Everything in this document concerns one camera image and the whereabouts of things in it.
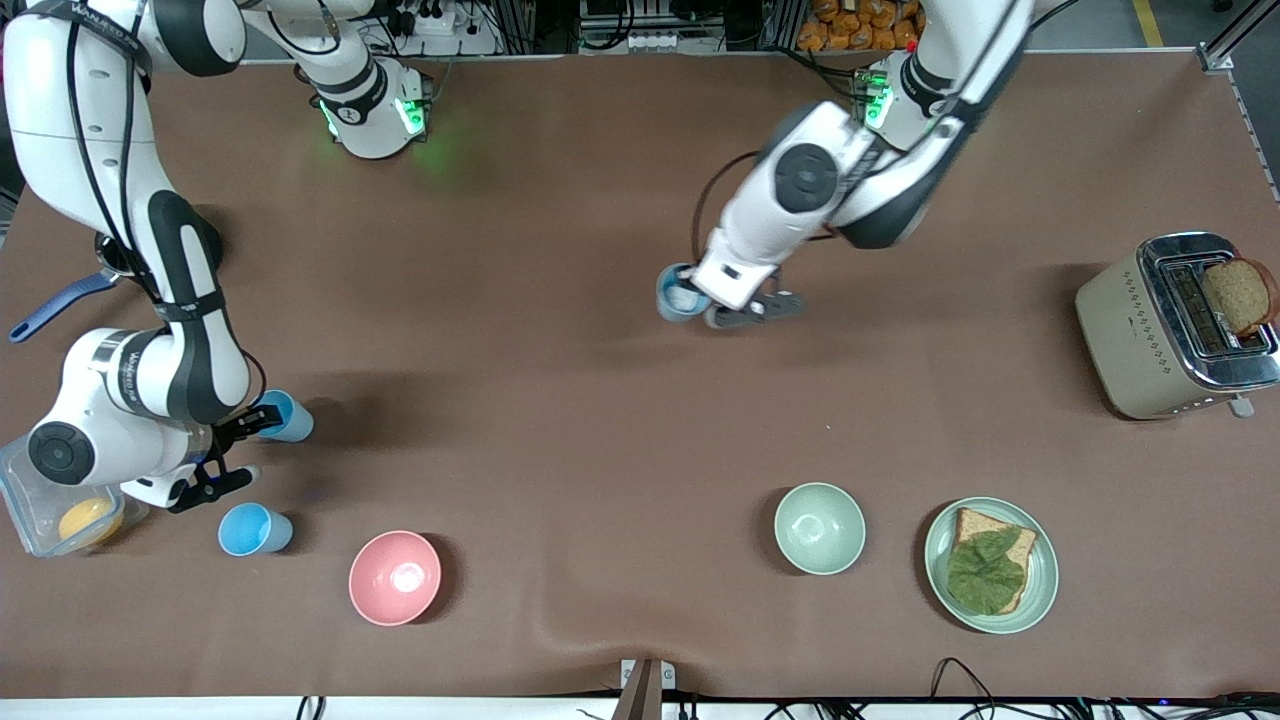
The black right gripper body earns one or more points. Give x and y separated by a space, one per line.
232 427

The light blue plastic cup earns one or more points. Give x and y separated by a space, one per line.
295 420
246 529
672 298

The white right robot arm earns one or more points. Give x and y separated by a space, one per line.
100 110

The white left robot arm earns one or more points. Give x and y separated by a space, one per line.
800 180

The orange round food piece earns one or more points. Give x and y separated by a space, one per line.
88 522

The pink bowl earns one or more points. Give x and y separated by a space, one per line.
394 578

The clear plastic food container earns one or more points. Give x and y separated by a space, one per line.
20 520

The pale green bowl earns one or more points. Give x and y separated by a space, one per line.
819 528

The white multi-socket strip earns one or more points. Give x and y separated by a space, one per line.
652 41

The bag of orange snacks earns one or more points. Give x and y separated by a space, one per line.
860 25

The brown bread slice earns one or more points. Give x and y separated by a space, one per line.
975 522

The green lettuce leaf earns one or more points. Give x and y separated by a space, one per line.
985 572

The beige and chrome toaster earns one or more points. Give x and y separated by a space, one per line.
1125 340

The pale green plate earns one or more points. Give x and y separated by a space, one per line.
1040 585

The white power strip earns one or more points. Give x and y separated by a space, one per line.
435 20

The brown toast slice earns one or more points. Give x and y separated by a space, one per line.
1242 295

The metal table edge bracket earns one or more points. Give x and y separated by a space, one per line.
647 685

